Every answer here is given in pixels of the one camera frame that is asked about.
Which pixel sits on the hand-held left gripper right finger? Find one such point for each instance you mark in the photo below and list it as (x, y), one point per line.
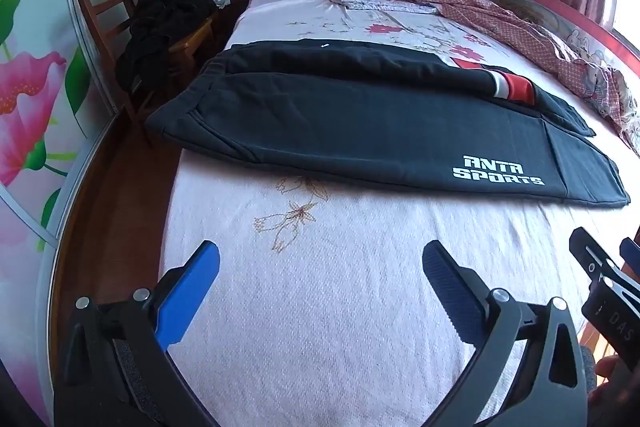
(447, 287)

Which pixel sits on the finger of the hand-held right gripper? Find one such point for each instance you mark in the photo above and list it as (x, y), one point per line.
(631, 252)
(590, 252)

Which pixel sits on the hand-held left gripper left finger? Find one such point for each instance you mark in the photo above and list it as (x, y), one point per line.
(192, 282)

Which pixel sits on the black pants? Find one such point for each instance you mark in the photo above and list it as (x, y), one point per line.
(350, 117)

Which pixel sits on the person's right hand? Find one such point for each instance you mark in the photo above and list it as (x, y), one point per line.
(607, 372)

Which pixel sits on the bed with floral sheet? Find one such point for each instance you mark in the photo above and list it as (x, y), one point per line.
(325, 287)

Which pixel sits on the floral wardrobe door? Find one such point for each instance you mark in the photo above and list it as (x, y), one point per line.
(40, 82)

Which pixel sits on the pink patterned quilt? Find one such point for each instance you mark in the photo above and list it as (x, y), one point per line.
(500, 14)

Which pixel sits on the black clothes pile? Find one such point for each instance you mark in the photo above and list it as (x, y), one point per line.
(160, 27)

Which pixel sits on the wooden nightstand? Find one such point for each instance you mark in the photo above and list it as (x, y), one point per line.
(232, 19)

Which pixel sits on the wooden chair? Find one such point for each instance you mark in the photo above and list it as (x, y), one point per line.
(100, 12)

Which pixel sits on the red framed bed guard rail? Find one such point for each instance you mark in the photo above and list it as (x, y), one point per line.
(540, 4)

